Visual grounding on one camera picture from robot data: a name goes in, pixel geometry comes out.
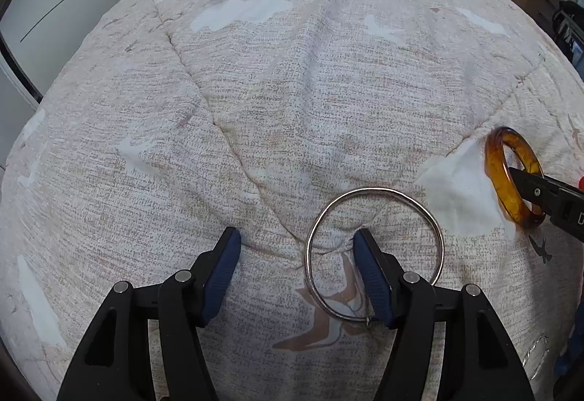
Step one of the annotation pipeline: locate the amber bangle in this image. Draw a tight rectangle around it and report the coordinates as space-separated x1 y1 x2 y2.
484 127 546 230

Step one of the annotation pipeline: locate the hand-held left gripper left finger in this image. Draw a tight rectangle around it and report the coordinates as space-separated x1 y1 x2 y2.
55 226 242 401

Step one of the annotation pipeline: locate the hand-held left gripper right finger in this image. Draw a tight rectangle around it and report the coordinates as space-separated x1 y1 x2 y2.
352 230 535 401

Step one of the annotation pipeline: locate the black chair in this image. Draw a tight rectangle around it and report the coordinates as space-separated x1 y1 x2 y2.
551 0 584 59

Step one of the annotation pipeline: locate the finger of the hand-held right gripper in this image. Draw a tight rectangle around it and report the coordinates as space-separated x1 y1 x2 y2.
508 167 566 219

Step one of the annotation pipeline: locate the thin silver bangle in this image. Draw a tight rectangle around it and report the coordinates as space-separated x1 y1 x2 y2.
303 186 445 324

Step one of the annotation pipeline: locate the white door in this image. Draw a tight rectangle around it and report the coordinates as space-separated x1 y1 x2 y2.
0 58 36 169

